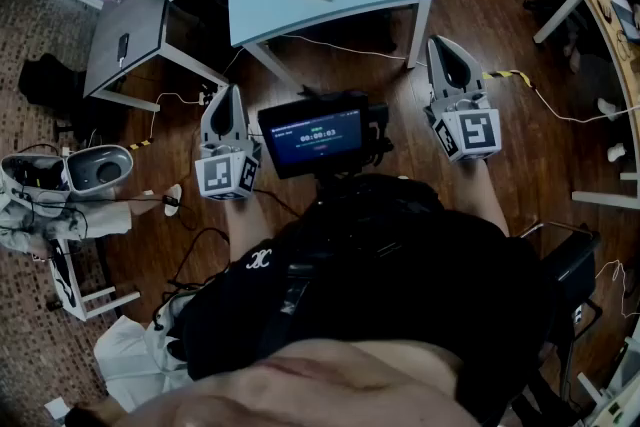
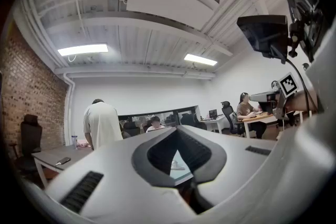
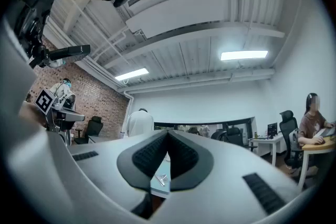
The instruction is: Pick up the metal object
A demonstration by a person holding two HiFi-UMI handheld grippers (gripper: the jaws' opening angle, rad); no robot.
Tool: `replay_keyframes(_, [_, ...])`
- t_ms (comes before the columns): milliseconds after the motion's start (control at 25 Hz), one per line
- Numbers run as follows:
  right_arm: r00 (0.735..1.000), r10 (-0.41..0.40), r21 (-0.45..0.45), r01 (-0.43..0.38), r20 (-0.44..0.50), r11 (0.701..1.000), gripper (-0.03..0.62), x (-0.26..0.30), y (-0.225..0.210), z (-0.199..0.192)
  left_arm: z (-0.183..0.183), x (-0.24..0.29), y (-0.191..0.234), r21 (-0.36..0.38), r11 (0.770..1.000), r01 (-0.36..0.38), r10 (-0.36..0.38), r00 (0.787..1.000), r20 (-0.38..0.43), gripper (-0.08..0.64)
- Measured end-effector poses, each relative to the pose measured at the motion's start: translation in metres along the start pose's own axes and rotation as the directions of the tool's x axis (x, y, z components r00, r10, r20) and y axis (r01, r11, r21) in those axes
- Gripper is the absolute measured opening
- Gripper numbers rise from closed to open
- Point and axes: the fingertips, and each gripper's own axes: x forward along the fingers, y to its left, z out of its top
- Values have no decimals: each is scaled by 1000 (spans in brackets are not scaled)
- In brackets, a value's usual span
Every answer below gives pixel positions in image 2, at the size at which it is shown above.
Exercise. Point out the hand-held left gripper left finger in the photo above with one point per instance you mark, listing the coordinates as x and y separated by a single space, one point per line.
141 162

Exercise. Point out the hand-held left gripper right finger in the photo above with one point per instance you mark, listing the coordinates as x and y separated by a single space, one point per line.
216 162

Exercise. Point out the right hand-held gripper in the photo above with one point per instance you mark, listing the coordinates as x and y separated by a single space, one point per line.
288 85

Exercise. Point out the small silver metal object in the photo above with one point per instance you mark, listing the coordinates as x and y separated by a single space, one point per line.
175 164

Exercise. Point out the person's right forearm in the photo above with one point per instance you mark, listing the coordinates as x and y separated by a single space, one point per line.
298 103

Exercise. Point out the white desk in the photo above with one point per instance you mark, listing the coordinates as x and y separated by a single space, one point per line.
214 122

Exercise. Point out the wooden desk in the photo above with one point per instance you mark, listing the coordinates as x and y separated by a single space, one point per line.
258 117

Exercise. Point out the black low partition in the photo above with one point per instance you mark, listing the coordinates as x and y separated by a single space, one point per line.
136 116

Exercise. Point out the black computer monitor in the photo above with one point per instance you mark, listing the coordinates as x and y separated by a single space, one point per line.
212 113

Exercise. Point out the black high-back office chair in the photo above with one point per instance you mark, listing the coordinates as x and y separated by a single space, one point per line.
228 112

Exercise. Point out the black rig screen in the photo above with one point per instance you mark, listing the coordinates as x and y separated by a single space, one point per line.
262 34

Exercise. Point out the clear tumbler with lid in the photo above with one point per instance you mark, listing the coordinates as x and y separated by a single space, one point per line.
75 142

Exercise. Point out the black smartphone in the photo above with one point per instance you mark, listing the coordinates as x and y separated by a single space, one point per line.
63 161

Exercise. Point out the white vertical pipe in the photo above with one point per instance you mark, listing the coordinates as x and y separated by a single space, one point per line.
69 112

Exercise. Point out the grey desk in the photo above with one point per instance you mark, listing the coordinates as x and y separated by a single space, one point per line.
52 156

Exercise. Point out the short ceiling light panel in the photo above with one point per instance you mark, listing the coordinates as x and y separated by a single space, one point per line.
200 59

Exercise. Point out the black office chair by bricks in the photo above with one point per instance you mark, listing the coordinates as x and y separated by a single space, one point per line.
30 136

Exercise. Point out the long ceiling light panel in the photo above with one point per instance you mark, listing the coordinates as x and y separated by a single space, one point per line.
82 49

